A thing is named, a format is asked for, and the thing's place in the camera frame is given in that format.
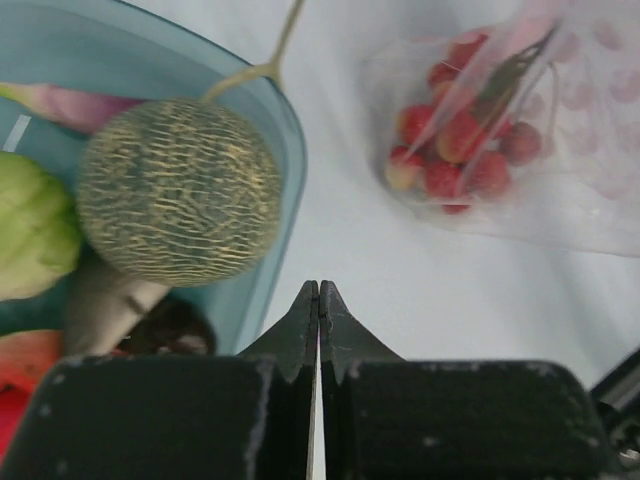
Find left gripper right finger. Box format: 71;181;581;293
318;280;403;479

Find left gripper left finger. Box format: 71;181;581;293
239;280;319;479

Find green striped melon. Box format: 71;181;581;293
76;2;304;287

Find red cherry tomato bunch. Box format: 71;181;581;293
385;33;553;215

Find clear zip top bag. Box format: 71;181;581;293
364;1;639;257

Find grey fish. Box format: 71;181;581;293
62;253;170;356

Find green cabbage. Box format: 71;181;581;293
1;152;83;301

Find red apple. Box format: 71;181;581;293
0;388;31;455

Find purple eggplant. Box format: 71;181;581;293
1;82;147;134

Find teal plastic tray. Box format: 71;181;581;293
1;1;307;354

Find aluminium rail front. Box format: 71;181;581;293
589;349;640;471

